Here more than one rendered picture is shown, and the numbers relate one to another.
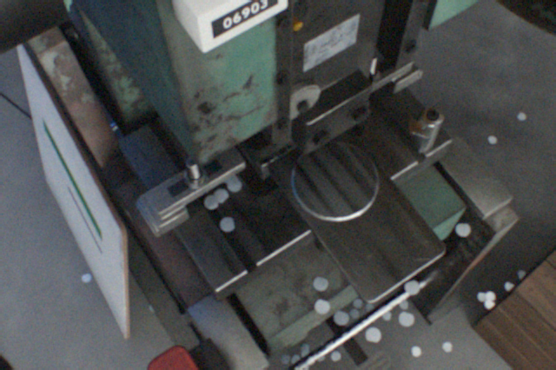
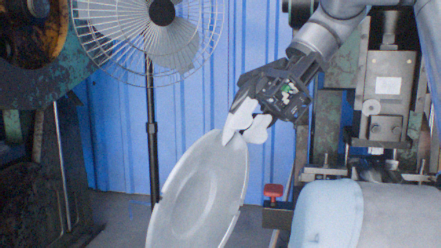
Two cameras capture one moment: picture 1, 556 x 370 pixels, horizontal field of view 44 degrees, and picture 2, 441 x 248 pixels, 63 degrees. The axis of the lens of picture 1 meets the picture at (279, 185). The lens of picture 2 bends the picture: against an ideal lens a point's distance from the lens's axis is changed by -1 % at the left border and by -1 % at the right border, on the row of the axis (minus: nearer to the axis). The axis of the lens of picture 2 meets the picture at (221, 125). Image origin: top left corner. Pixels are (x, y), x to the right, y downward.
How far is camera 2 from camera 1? 96 cm
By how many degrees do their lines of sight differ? 60
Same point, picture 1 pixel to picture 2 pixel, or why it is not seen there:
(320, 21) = (384, 69)
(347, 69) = (395, 110)
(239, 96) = (344, 59)
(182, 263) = not seen: hidden behind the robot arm
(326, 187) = (375, 175)
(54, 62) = (300, 130)
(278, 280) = not seen: hidden behind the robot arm
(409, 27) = (419, 85)
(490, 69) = not seen: outside the picture
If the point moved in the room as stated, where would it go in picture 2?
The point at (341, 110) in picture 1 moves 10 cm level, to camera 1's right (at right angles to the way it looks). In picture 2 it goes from (387, 121) to (422, 127)
